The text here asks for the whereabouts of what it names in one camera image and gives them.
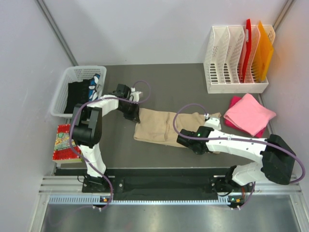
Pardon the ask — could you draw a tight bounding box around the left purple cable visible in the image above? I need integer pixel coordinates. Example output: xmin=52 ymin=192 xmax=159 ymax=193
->
xmin=69 ymin=80 xmax=152 ymax=211

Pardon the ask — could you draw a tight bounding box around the beige t shirt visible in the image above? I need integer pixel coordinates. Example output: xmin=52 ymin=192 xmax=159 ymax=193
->
xmin=133 ymin=107 xmax=222 ymax=155

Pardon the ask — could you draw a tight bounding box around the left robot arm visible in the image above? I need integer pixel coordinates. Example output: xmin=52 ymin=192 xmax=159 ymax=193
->
xmin=70 ymin=84 xmax=142 ymax=193

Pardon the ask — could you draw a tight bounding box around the black t shirt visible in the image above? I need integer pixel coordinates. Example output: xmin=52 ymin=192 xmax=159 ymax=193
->
xmin=64 ymin=80 xmax=89 ymax=114

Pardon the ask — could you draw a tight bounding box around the red folder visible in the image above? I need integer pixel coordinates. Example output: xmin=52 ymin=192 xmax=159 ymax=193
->
xmin=239 ymin=19 xmax=252 ymax=83

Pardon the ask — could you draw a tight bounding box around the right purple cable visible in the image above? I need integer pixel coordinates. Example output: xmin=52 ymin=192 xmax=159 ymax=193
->
xmin=172 ymin=103 xmax=306 ymax=210

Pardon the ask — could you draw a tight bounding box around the light pink folded cloth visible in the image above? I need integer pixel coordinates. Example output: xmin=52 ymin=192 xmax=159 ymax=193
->
xmin=224 ymin=93 xmax=276 ymax=137

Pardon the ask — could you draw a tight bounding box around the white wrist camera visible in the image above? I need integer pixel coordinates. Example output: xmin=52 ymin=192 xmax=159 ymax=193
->
xmin=128 ymin=87 xmax=143 ymax=102
xmin=204 ymin=113 xmax=222 ymax=131

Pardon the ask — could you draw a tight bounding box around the purple cable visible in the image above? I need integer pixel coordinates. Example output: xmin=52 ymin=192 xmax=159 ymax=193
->
xmin=69 ymin=80 xmax=152 ymax=211
xmin=172 ymin=103 xmax=306 ymax=210

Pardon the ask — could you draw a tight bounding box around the white slotted cable duct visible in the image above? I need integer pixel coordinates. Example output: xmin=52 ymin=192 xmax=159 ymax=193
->
xmin=48 ymin=195 xmax=243 ymax=205

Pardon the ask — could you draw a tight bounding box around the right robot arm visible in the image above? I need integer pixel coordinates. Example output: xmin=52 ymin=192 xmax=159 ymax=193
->
xmin=177 ymin=126 xmax=295 ymax=191

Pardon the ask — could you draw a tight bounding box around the orange folder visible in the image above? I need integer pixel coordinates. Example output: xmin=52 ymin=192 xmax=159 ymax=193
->
xmin=252 ymin=21 xmax=275 ymax=83

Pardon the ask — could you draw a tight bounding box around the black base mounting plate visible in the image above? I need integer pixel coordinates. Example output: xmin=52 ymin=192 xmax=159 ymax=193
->
xmin=82 ymin=174 xmax=253 ymax=199

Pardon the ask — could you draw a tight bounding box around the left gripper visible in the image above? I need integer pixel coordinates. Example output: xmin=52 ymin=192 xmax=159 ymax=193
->
xmin=118 ymin=101 xmax=140 ymax=123

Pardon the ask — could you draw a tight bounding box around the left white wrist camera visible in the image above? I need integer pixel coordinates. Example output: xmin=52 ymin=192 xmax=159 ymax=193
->
xmin=128 ymin=87 xmax=143 ymax=102

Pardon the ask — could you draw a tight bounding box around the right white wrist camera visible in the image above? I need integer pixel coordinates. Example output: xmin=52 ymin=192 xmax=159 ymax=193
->
xmin=204 ymin=113 xmax=222 ymax=131

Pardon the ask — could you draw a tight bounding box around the blue white t shirt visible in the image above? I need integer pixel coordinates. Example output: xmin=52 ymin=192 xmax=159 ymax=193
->
xmin=88 ymin=73 xmax=100 ymax=101

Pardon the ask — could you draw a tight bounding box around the white file organizer rack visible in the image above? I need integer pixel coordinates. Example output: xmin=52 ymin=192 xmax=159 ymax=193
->
xmin=203 ymin=26 xmax=268 ymax=94

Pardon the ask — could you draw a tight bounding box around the aluminium frame rail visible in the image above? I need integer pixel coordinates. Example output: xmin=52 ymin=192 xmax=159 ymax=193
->
xmin=39 ymin=176 xmax=302 ymax=195

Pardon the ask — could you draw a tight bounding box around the white plastic basket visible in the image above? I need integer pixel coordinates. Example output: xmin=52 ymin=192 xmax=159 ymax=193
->
xmin=50 ymin=65 xmax=107 ymax=118

